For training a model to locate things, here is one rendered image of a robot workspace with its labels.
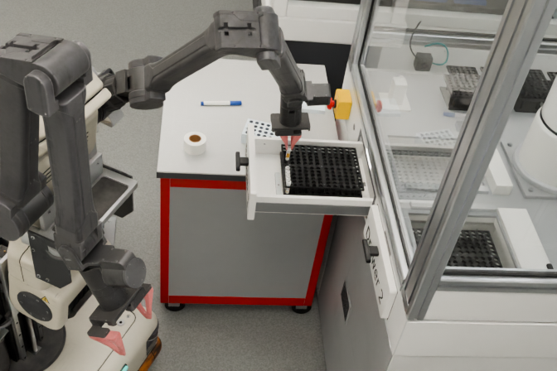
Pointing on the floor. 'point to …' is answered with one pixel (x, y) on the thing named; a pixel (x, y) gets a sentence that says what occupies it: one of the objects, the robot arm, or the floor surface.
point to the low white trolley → (231, 198)
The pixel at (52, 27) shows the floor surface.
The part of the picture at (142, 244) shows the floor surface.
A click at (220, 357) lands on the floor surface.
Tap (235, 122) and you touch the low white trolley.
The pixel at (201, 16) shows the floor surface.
